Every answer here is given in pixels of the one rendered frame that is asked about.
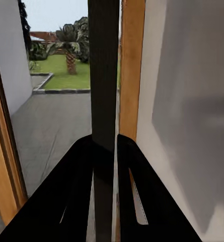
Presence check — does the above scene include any poster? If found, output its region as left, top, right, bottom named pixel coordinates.
left=88, top=0, right=120, bottom=242

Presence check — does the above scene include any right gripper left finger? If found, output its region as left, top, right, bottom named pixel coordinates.
left=0, top=134, right=94, bottom=242

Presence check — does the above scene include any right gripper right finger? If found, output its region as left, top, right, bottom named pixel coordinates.
left=117, top=134, right=202, bottom=242

